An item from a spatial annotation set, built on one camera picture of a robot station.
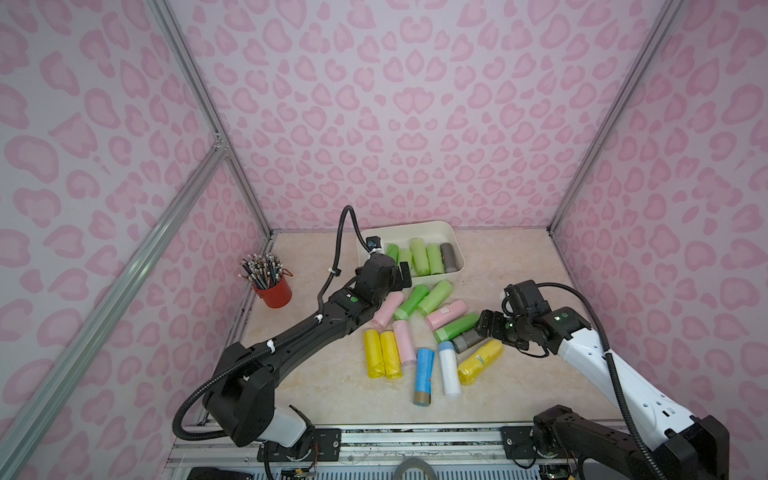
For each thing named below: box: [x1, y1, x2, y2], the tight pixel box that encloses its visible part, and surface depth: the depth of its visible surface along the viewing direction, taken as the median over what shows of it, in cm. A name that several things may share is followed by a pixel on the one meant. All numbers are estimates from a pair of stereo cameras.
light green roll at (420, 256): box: [410, 237, 431, 276], surface depth 109 cm
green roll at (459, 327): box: [434, 313, 479, 343], surface depth 92 cm
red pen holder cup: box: [253, 268, 294, 309], surface depth 100 cm
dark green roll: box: [386, 243, 401, 266], surface depth 111 cm
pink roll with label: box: [426, 299, 467, 331], surface depth 95 cm
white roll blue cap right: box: [438, 341, 461, 397], surface depth 84 cm
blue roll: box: [413, 348, 435, 407], surface depth 83 cm
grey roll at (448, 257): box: [440, 242, 459, 273], surface depth 110 cm
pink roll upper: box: [372, 291, 405, 329], surface depth 96 cm
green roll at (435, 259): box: [426, 243, 445, 275], surface depth 109 cm
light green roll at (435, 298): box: [417, 280, 453, 316], surface depth 100 cm
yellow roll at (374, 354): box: [364, 329, 386, 379], surface depth 87 cm
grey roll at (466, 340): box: [451, 328, 485, 354], surface depth 89 cm
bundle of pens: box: [238, 253, 283, 290], surface depth 90 cm
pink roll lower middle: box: [392, 320, 417, 365], surface depth 89 cm
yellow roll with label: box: [457, 339, 505, 386], surface depth 85 cm
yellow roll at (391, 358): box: [380, 331, 403, 380], surface depth 87 cm
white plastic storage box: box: [357, 230, 370, 268], surface depth 70 cm
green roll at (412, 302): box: [394, 284, 429, 320], surface depth 99 cm
